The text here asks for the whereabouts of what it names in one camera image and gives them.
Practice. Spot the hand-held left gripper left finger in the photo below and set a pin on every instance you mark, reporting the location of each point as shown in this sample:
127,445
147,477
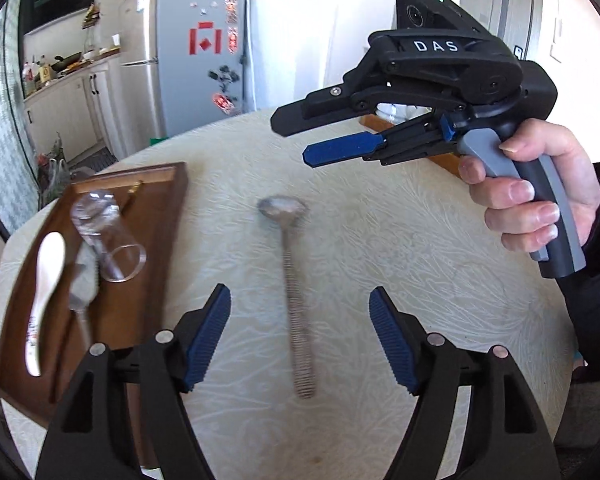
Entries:
207,340

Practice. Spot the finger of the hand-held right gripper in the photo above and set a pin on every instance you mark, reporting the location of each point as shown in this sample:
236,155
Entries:
340,150
320,107

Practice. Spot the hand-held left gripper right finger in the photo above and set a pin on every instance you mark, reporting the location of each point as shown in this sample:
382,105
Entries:
392,342

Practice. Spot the brown wooden tray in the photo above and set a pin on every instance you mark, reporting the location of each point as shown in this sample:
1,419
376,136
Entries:
145,240

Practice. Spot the metal fork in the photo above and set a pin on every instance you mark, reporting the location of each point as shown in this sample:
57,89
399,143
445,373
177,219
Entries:
85,285

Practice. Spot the clear drinking glass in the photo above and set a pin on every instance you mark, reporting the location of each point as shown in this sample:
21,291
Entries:
110,240

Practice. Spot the white ceramic spoon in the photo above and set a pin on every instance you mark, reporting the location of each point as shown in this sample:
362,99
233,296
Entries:
47,270

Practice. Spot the person's right hand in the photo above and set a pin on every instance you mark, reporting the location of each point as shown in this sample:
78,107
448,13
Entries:
570,140

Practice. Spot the white entry door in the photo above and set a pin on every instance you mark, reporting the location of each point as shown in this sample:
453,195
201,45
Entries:
500,0

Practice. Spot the brown wooden holder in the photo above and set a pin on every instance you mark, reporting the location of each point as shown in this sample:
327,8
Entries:
445,165

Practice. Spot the black fridge sticker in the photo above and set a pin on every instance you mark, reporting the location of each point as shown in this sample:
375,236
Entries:
224,77

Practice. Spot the red paper fridge decal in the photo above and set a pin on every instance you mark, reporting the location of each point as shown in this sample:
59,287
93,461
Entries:
205,40

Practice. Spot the silver refrigerator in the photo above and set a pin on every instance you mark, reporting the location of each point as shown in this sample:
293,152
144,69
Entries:
180,90

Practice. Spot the plastic bag of greens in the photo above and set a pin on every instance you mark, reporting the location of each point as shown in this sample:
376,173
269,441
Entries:
52,170

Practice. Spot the white kitchen cabinet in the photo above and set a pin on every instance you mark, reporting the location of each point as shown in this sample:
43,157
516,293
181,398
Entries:
70,110

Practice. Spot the black wok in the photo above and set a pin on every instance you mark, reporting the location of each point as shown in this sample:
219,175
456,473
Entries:
65,62

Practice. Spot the cluster of condiment bottles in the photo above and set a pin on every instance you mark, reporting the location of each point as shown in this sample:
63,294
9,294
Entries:
35,72

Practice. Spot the patterned sliding door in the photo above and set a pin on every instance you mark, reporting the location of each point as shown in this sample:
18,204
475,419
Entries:
0,135

